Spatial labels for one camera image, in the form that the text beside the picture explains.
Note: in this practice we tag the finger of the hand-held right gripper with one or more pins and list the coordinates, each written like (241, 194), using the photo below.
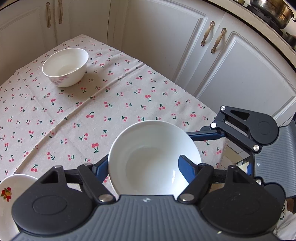
(249, 168)
(238, 122)

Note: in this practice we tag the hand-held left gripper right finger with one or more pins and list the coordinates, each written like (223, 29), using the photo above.
(187, 168)

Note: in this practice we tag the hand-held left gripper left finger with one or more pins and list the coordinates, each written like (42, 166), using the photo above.
(101, 169)

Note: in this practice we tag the white bowl pink floral print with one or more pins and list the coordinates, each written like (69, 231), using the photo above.
(64, 62)
(150, 143)

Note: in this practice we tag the white cabinet door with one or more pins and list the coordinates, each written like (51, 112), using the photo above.
(23, 34)
(161, 34)
(249, 74)
(83, 18)

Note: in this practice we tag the person's white clothing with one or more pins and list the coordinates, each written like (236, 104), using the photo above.
(283, 220)

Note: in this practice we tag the cherry print tablecloth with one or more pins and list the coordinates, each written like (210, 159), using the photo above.
(92, 99)

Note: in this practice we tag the beige kitchen countertop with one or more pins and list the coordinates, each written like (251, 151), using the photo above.
(266, 29)

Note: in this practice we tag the white plate with fruit print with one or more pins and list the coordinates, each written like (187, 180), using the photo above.
(11, 208)

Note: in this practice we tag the black gas stove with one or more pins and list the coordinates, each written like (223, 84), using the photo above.
(275, 22)

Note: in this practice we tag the steel cooking pot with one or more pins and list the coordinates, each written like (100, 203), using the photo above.
(272, 9)

